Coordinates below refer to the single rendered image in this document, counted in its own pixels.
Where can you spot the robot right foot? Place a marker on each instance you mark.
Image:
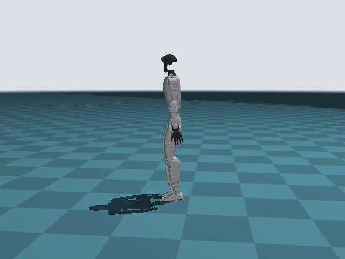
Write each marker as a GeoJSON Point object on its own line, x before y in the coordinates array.
{"type": "Point", "coordinates": [165, 194]}

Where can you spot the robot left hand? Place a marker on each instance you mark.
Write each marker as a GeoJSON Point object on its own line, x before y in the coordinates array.
{"type": "Point", "coordinates": [176, 135]}

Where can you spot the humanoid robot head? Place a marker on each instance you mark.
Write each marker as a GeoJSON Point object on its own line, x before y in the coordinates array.
{"type": "Point", "coordinates": [168, 60]}

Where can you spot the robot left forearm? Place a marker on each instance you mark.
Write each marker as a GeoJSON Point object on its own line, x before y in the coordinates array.
{"type": "Point", "coordinates": [173, 114]}

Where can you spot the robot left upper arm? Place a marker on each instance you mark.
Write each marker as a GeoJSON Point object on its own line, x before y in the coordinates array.
{"type": "Point", "coordinates": [172, 83]}

